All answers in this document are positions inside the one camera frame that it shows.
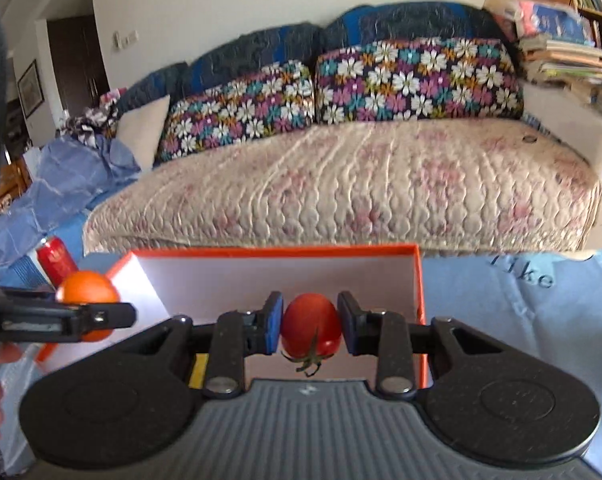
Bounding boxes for patterned cloth pile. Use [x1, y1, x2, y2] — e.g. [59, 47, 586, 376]
[56, 87, 127, 148]

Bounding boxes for stack of books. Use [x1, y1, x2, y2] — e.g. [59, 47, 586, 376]
[516, 35, 602, 123]

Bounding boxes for dark wooden door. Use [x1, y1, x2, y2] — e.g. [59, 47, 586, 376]
[46, 14, 109, 111]

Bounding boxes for red tomato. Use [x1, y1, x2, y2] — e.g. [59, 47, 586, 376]
[280, 292, 343, 376]

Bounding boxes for white sheet cover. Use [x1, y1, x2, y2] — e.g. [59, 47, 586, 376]
[521, 82, 602, 186]

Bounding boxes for framed picture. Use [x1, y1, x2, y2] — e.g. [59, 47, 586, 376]
[16, 59, 45, 120]

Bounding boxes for colourful plastic package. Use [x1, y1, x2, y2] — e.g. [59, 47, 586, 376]
[483, 0, 596, 46]

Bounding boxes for floral cushion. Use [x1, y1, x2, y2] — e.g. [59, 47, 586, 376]
[155, 60, 316, 163]
[313, 40, 526, 125]

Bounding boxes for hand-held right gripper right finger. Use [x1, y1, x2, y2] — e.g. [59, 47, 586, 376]
[337, 291, 502, 401]

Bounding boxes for blue tablecloth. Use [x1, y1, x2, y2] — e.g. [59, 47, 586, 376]
[0, 247, 602, 480]

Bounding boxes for orange cardboard box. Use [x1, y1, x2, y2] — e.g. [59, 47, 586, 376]
[35, 244, 430, 392]

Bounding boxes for light switch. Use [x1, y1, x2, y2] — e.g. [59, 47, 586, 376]
[112, 29, 139, 51]

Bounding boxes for small orange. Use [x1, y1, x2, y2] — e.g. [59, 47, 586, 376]
[55, 270, 122, 343]

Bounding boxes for quilted sofa cover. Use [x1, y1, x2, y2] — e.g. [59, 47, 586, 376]
[82, 119, 602, 256]

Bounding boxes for crumpled blue sheet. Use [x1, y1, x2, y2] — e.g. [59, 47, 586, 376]
[0, 132, 142, 291]

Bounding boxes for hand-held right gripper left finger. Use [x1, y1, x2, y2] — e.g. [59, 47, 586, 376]
[131, 290, 285, 401]

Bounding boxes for beige pillow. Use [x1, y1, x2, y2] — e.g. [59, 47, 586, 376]
[115, 94, 172, 171]

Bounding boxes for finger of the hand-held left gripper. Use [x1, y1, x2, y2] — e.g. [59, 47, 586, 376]
[0, 301, 138, 345]
[0, 286, 62, 308]

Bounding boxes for red soda can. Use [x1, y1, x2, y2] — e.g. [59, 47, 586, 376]
[35, 236, 79, 286]

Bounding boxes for dark blue patterned back cushion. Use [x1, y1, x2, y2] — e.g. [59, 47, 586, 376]
[323, 2, 519, 56]
[186, 22, 327, 96]
[115, 62, 189, 111]

